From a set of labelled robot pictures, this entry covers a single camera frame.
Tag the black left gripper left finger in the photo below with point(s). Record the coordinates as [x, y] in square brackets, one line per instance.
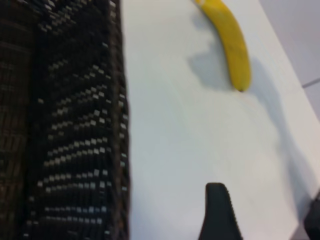
[220, 215]

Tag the dark brown wicker basket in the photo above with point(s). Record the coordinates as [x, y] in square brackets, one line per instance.
[62, 120]

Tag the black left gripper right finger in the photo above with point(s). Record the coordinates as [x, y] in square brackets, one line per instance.
[313, 220]

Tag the yellow banana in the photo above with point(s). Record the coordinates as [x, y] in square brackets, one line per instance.
[235, 47]

